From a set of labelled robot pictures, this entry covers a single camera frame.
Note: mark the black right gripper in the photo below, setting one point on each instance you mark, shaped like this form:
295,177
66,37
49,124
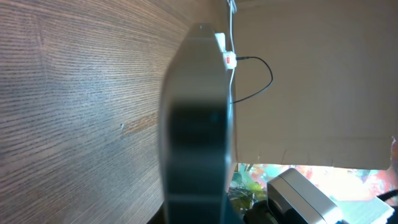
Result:
259,214

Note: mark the white power strip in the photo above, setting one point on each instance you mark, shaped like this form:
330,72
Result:
221,40

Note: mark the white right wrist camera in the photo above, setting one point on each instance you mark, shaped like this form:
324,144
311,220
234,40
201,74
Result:
292,198

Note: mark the smartphone with teal screen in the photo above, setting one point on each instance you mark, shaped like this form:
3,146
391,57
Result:
195,130

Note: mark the white usb charger plug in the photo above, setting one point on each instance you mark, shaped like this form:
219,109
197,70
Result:
230,61

